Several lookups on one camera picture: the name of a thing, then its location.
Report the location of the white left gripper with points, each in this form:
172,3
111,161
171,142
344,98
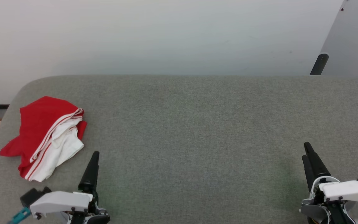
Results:
61,201

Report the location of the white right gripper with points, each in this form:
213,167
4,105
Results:
346,190

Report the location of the red and white basketball jersey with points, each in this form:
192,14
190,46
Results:
39,124

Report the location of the black metal leg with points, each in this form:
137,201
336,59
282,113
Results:
319,63

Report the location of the light grey board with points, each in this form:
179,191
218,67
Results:
353,40

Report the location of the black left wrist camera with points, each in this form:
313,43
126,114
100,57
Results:
33,195

